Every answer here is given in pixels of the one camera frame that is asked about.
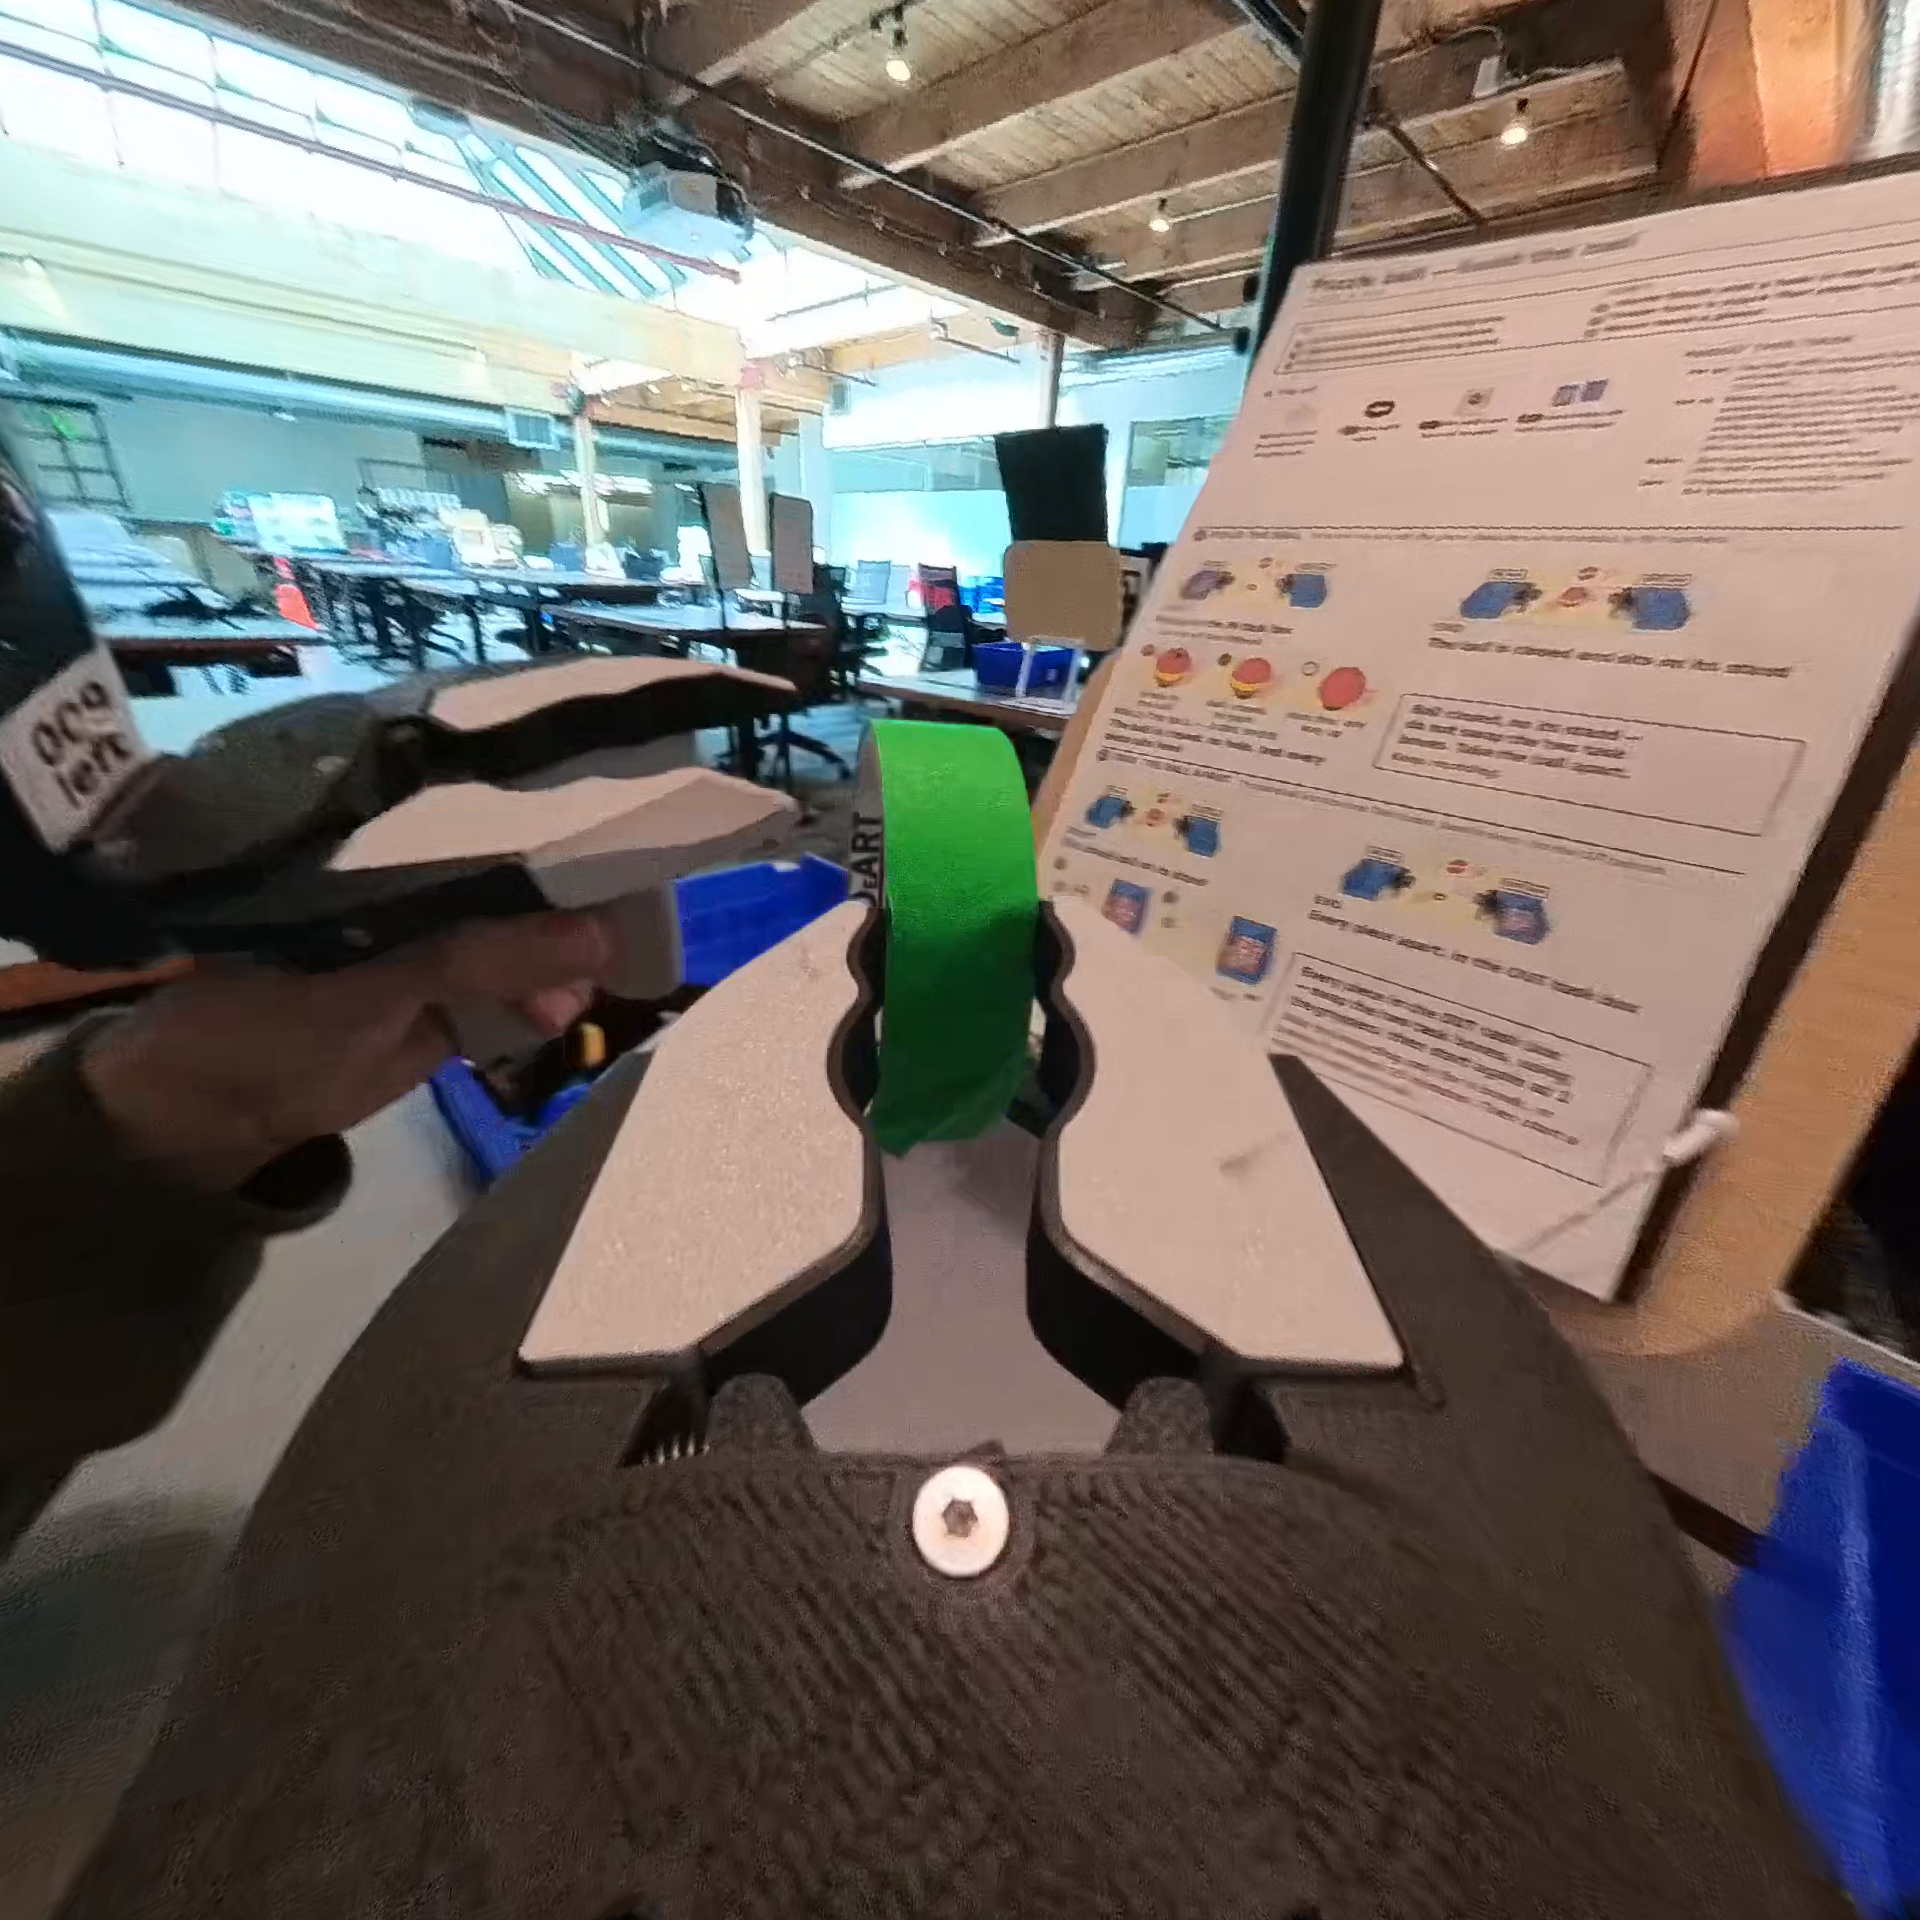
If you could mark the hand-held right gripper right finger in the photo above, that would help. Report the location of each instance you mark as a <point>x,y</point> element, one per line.
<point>1201,1186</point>

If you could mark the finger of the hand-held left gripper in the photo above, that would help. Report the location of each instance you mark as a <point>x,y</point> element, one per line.
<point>599,826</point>
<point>599,693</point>

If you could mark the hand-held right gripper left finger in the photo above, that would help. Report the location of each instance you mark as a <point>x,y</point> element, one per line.
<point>706,1171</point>

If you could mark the green tape roll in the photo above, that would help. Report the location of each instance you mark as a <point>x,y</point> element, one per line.
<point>950,898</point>

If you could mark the person's left hand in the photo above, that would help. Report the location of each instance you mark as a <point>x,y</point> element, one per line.
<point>286,1066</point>

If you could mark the blue plastic bin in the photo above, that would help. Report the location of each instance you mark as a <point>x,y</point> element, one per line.
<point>750,916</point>
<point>1845,1620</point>

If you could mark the long wooden work table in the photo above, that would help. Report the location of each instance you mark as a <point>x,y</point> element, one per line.
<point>451,581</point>
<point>962,693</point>

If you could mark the grey partition panel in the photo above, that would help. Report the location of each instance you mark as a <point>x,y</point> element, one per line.
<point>793,545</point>
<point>726,540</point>

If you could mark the small blue bin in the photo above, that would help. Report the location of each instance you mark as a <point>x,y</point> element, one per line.
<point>1028,663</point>

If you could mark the small tan cardboard sign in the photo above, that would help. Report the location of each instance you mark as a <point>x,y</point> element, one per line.
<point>1063,594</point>

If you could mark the ceiling projector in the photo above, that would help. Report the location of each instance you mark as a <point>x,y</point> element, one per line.
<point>683,203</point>

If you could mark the black rectangular panel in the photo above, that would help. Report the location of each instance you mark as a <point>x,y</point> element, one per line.
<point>1052,486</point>

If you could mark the printed instruction sheet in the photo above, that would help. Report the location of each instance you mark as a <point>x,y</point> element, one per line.
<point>1499,749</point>

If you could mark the black metal pole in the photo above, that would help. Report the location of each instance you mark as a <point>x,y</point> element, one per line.
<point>1328,151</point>

